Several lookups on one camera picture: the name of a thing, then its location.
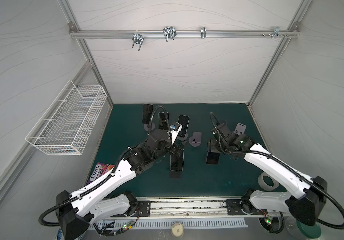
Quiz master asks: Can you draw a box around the purple edged black phone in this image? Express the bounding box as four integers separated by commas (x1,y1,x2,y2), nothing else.
206,152,220,165

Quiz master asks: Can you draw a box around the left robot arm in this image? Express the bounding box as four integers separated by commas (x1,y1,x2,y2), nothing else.
47,130,186,240

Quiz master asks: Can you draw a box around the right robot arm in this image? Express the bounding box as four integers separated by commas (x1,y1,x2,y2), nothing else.
212,124,327,226

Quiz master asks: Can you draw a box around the black phone on grey stand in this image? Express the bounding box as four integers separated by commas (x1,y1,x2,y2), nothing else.
178,115,190,138

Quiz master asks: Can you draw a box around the grey round phone stand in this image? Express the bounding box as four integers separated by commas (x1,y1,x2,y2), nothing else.
234,123,247,135

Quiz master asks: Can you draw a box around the white tape roll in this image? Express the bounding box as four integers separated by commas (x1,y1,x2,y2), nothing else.
258,172,280,192

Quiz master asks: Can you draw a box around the purple snack packet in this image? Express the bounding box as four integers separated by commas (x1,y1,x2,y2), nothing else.
87,162,114,185

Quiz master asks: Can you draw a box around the small round beige container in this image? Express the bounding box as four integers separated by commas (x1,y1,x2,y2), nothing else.
171,222,184,238

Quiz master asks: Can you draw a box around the metal clamp small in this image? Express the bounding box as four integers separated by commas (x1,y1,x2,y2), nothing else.
201,27,207,39

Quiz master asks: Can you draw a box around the metal u-bolt clamp left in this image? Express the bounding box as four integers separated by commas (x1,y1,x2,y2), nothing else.
132,33,144,51

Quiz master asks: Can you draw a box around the metal u-bolt clamp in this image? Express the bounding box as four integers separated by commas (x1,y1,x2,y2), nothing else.
163,27,177,42
132,33,144,51

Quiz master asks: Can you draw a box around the metal u-bolt clamp middle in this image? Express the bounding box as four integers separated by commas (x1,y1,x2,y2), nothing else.
163,27,177,42

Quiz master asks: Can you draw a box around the green lid clear jar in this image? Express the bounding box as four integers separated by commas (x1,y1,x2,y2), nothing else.
285,217,322,240

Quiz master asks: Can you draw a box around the aluminium top crossbar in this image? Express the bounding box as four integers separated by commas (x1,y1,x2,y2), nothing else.
70,29,301,39

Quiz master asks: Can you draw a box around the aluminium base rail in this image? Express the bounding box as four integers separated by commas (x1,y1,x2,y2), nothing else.
65,196,309,221

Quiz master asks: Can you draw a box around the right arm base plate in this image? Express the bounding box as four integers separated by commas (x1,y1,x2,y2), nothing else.
223,199,264,216

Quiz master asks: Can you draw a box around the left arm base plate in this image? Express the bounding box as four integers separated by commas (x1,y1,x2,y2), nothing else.
111,201,151,218

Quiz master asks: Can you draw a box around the white vented cable duct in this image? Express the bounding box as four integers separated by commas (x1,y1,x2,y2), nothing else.
86,218,249,231

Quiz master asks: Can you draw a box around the white wire basket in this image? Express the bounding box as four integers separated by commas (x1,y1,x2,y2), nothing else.
25,80,107,156

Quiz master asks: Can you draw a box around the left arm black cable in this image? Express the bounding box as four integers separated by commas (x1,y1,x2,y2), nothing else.
38,104,173,236

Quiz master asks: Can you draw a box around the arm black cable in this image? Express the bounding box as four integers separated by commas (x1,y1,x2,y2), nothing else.
209,111,344,234
38,104,173,236

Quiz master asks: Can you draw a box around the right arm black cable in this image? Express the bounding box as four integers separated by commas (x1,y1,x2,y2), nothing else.
209,111,344,234

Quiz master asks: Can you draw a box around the metal bracket right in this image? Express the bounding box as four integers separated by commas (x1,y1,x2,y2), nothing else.
262,27,289,39

